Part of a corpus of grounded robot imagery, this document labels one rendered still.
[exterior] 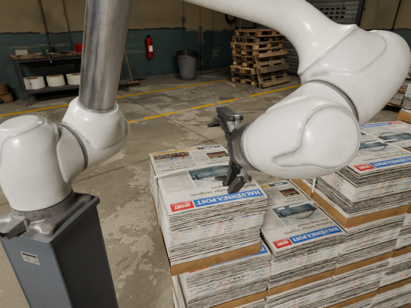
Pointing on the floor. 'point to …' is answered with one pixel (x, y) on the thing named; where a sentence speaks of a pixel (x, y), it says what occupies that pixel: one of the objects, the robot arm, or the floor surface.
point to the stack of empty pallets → (249, 63)
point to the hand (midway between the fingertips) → (218, 151)
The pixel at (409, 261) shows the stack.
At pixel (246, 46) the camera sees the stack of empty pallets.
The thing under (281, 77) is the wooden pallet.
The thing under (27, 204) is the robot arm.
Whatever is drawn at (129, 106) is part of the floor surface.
